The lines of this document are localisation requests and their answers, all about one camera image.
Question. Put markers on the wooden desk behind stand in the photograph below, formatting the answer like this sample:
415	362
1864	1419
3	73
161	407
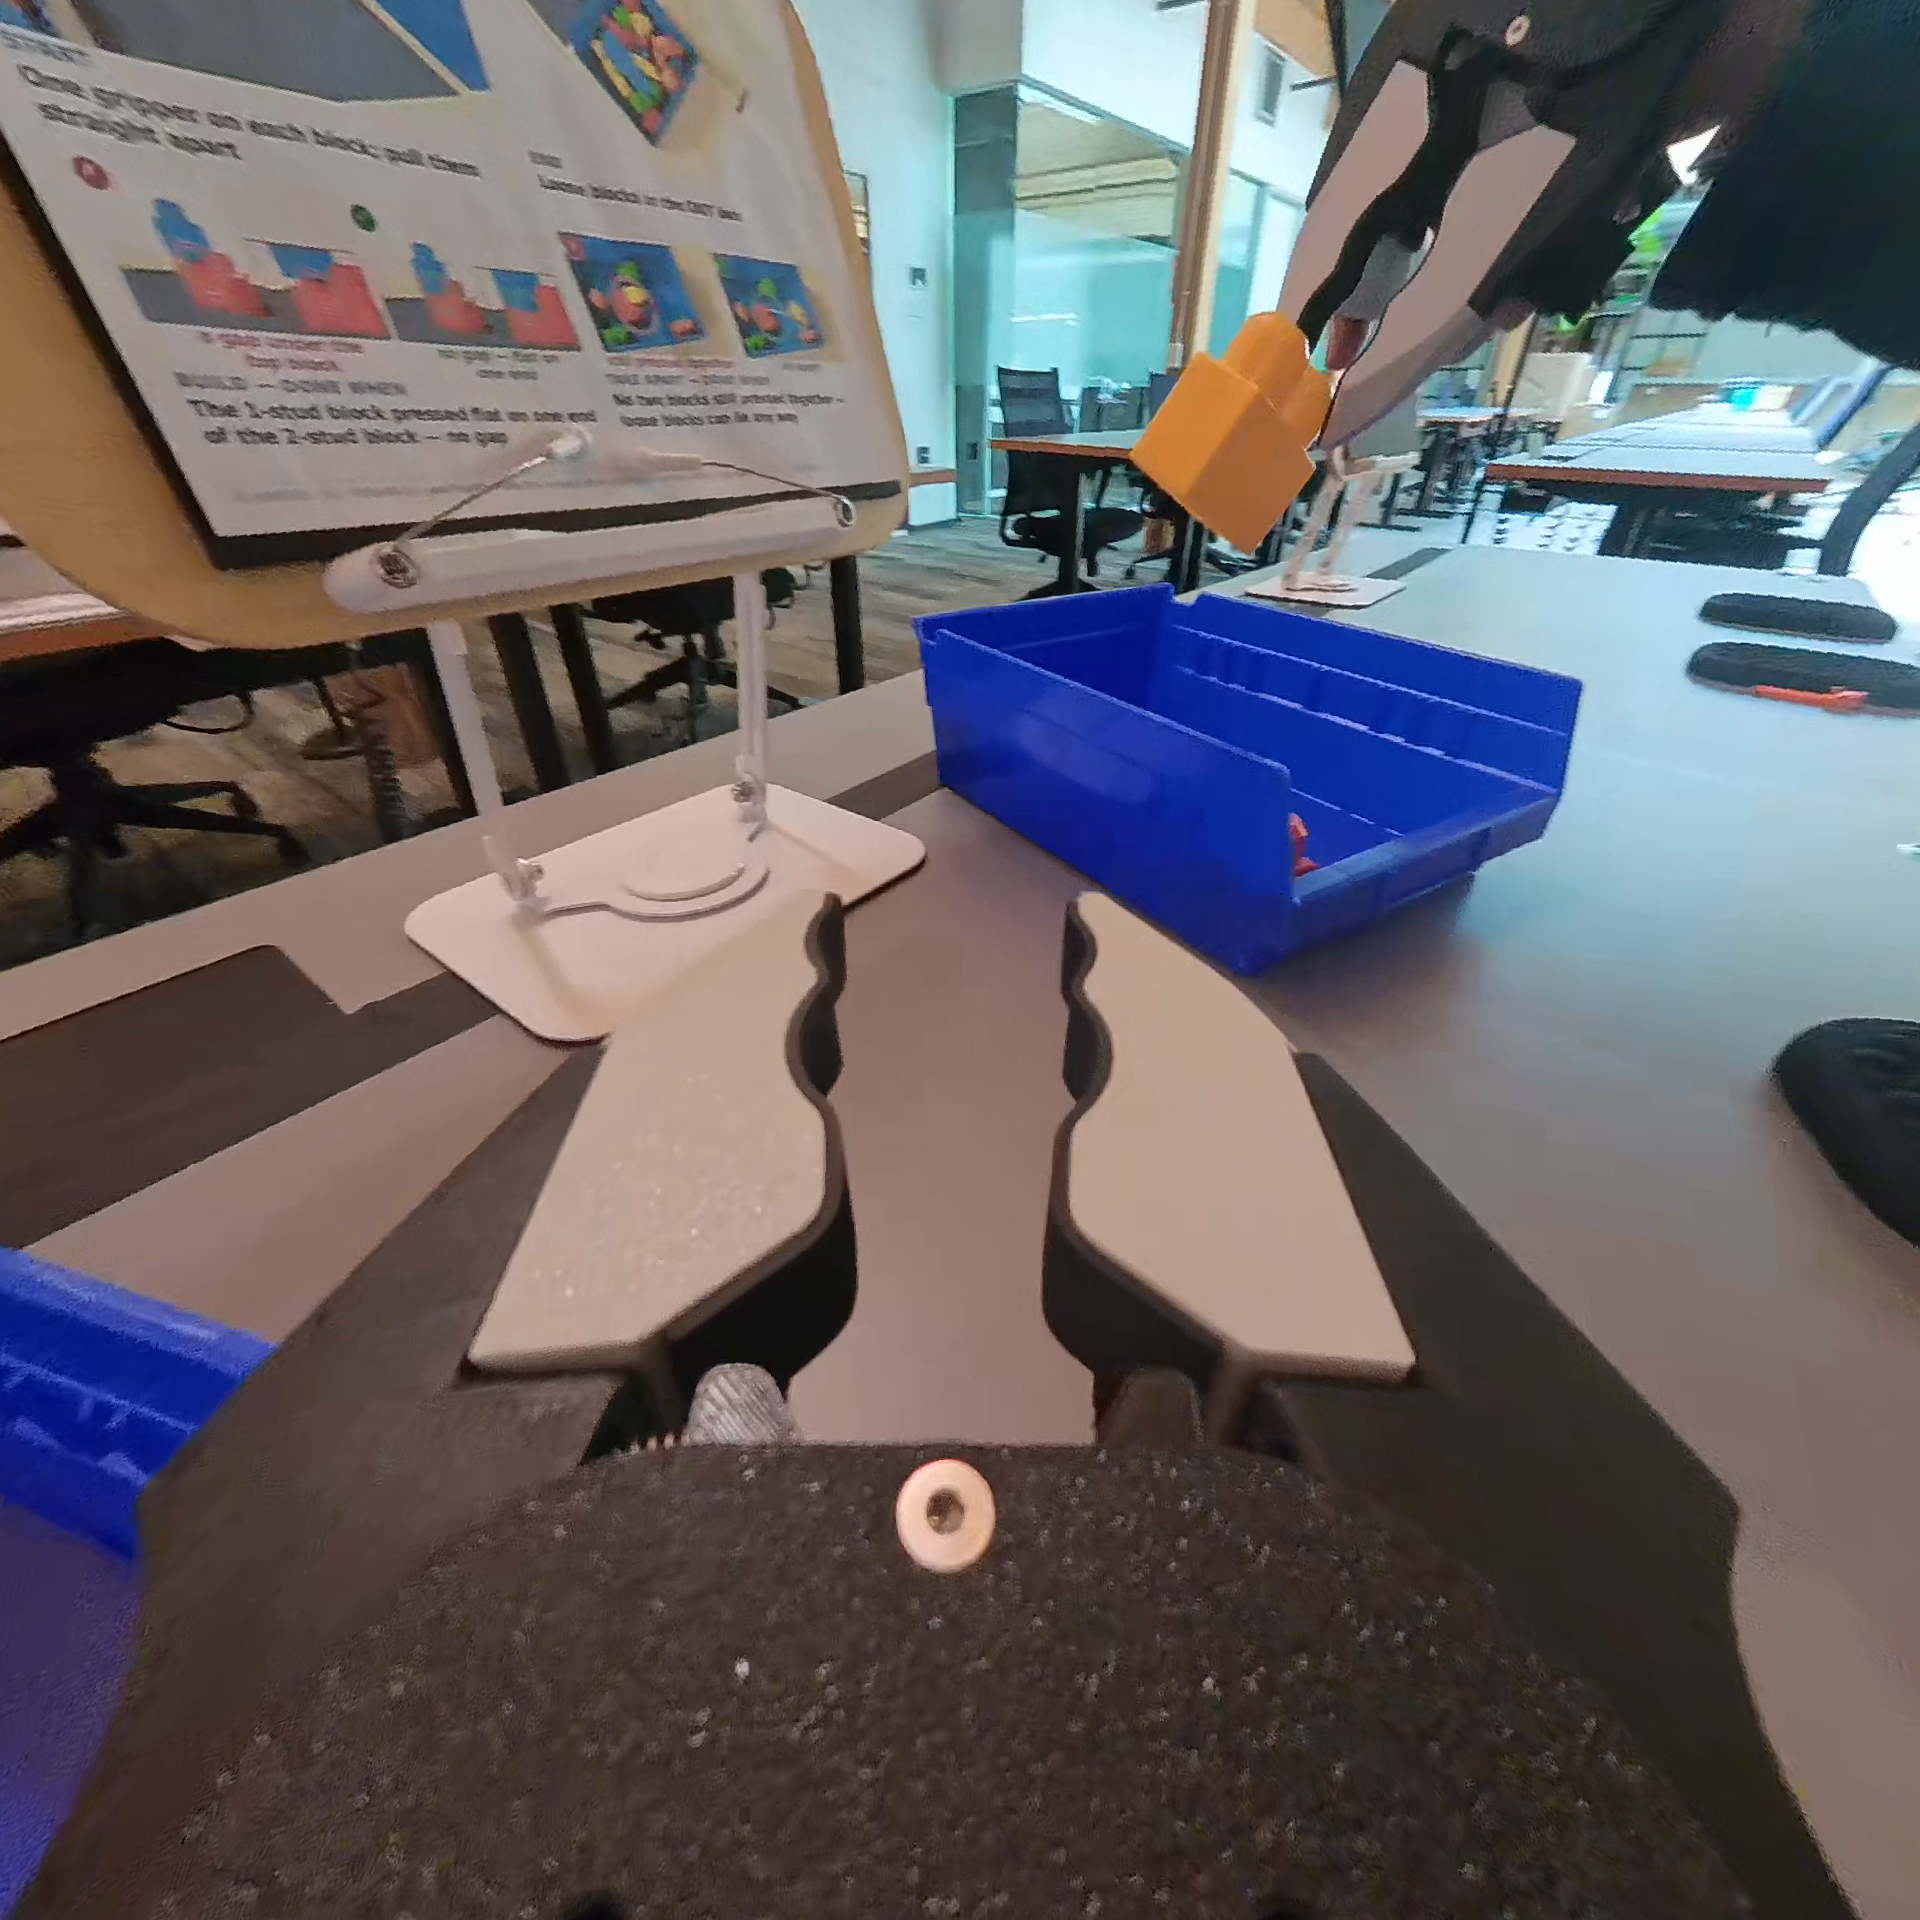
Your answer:
61	634

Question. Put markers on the black mesh office chair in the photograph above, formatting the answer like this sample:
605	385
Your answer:
1860	522

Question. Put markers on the black oval pad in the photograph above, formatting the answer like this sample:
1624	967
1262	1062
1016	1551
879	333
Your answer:
1800	616
1775	668

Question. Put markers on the row of long desks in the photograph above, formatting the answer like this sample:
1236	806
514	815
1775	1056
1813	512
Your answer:
1656	469

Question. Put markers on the red mega block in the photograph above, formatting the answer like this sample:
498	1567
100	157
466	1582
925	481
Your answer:
1298	863

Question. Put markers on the wooden support post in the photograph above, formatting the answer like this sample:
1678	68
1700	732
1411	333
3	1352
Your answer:
1214	176

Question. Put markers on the instruction sheet on white stand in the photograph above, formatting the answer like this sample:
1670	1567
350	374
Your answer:
566	959

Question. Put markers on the blue bin for built steps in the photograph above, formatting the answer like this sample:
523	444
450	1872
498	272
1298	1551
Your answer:
88	1385

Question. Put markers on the yellow two-stud mega block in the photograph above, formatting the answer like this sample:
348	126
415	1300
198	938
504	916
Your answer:
1214	446

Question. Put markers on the blue bin with block pile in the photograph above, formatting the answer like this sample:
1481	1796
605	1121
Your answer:
1114	806

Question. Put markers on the long wooden desk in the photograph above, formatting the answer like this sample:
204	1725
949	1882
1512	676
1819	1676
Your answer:
1082	444

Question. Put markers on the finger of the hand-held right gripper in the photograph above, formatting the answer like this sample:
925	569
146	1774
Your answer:
1479	240
1361	176

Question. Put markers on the black rounded pad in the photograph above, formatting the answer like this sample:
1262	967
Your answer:
1860	1124

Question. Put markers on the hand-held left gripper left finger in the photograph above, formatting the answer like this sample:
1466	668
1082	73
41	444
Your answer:
673	1201

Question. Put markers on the wooden board stand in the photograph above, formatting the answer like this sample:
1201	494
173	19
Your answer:
1315	583

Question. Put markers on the person's right hand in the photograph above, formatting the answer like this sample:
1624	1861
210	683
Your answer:
1353	346

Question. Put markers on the printed instruction sheet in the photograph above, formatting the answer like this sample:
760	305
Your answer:
450	267

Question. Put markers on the person's right forearm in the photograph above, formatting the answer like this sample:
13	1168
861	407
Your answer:
1831	176

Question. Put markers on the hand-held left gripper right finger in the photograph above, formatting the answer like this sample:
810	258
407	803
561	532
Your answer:
1214	1201

